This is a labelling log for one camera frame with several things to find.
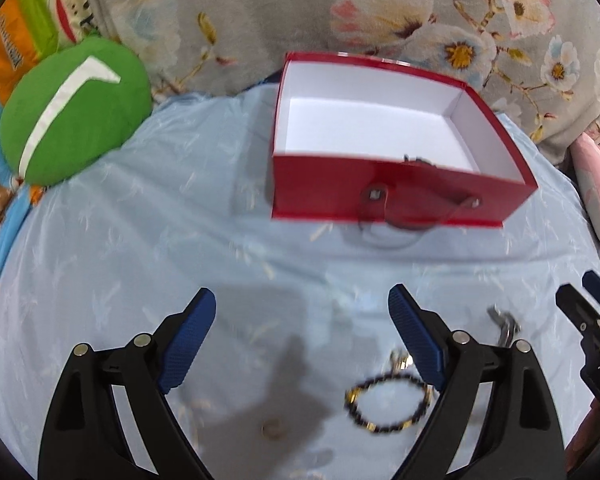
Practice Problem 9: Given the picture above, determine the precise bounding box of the silver metal wristwatch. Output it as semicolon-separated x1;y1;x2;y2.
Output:
486;306;521;348

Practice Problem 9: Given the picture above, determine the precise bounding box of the black gold bead bracelet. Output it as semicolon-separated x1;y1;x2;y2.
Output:
344;350;437;434

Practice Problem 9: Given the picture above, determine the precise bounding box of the red open jewelry box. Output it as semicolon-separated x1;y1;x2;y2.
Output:
271;52;538;230

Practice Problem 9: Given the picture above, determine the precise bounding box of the right human hand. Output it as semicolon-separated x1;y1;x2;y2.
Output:
566;400;600;471

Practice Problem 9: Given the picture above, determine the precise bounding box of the light blue bed sheet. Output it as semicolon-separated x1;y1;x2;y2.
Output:
0;84;600;479

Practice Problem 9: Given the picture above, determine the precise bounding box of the grey floral blanket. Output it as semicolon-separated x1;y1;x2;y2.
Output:
87;0;600;164

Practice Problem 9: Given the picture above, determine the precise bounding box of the green round cushion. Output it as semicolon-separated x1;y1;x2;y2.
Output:
0;36;152;186

